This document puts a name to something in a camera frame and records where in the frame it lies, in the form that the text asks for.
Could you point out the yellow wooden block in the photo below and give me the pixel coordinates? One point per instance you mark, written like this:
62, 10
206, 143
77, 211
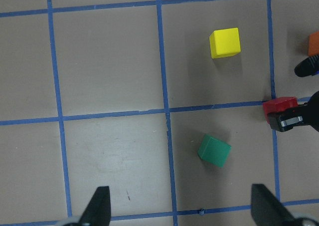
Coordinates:
224, 43

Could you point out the green wooden block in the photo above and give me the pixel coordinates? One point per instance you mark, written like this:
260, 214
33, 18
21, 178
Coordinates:
213, 150

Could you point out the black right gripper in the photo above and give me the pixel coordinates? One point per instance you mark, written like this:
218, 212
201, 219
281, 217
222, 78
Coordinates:
303, 114

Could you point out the red wooden block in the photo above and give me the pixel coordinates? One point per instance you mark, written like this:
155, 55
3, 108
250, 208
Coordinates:
279, 105

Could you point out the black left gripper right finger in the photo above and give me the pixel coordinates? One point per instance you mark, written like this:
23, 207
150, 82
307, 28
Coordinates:
267, 210

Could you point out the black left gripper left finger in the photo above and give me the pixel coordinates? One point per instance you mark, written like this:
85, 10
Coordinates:
98, 210

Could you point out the orange wooden block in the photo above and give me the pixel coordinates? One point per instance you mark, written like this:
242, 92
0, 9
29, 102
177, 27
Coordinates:
313, 44

